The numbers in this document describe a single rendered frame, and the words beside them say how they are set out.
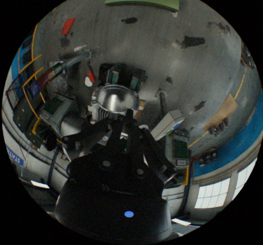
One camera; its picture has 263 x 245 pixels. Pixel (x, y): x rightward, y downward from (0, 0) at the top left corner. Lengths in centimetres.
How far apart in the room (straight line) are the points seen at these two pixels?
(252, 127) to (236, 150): 152
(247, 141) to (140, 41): 537
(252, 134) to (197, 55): 503
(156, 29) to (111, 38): 23
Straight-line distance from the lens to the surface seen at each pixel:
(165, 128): 35
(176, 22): 52
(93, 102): 31
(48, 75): 38
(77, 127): 66
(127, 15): 52
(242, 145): 537
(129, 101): 40
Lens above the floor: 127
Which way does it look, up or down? 42 degrees down
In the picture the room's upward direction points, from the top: 166 degrees counter-clockwise
